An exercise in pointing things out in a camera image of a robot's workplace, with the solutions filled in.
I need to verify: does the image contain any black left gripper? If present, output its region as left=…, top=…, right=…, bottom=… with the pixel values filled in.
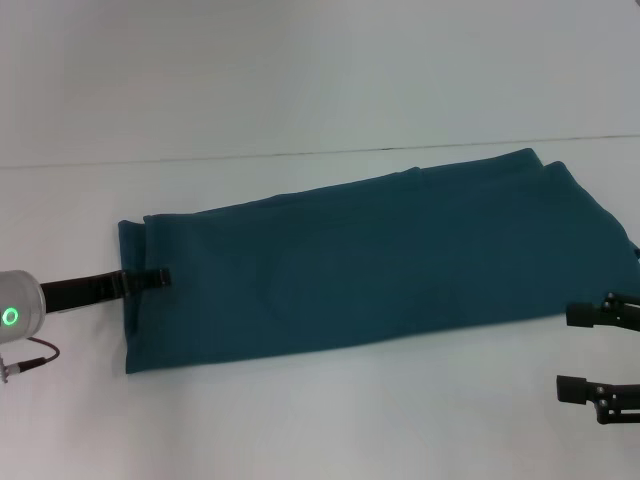
left=39, top=267, right=174, bottom=316

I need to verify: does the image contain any teal T-shirt white print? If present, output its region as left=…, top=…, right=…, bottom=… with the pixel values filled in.
left=117, top=147, right=640, bottom=376

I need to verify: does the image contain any black cable silver plug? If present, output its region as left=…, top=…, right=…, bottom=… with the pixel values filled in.
left=0, top=337, right=62, bottom=385

